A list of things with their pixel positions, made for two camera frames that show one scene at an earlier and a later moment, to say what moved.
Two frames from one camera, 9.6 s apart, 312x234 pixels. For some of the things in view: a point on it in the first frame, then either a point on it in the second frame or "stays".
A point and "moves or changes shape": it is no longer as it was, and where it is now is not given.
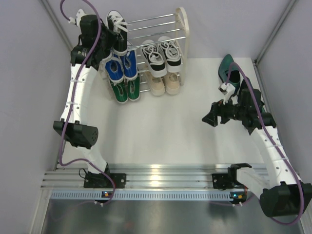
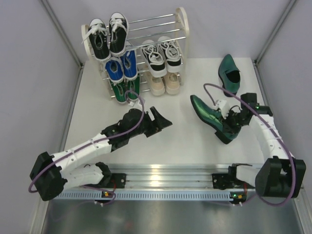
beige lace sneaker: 172,83 stays
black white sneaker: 171,53 stays
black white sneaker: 152,53 stays
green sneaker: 133,88 stays
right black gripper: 218,109 to 226,123
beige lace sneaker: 157,86 stays
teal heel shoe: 246,106 moves or changes shape
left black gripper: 112,37 to 156,125
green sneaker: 120,90 stays
